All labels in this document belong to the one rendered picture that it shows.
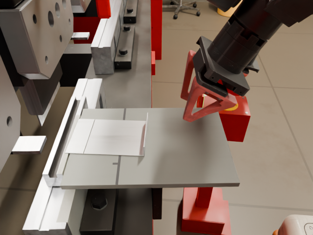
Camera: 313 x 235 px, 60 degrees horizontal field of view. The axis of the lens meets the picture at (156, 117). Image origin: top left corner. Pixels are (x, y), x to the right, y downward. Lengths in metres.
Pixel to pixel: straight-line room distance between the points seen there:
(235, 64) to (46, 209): 0.34
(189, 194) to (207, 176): 1.05
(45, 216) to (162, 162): 0.19
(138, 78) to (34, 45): 0.61
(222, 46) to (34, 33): 0.22
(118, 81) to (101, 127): 0.37
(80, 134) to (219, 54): 0.27
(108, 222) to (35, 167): 1.42
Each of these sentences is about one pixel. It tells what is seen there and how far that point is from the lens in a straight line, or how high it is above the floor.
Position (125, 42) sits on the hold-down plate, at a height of 0.90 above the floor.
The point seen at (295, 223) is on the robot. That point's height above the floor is 0.28.
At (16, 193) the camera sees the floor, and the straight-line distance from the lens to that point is 1.79.
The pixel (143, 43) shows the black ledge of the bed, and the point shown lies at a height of 0.88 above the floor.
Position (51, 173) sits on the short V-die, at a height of 0.99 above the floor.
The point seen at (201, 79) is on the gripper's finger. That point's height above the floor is 1.14.
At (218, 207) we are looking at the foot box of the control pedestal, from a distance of 1.45.
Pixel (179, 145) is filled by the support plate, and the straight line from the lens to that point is 0.46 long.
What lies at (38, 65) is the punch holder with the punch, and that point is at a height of 1.20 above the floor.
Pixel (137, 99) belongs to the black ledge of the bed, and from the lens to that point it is 0.77.
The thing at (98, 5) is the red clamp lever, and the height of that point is 1.18.
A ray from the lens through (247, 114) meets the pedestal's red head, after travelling 0.91.
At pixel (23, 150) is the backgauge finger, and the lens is 0.49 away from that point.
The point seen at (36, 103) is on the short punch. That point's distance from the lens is 0.38.
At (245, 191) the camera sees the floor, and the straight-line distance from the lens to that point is 1.69.
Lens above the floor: 1.33
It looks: 40 degrees down
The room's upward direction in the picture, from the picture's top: straight up
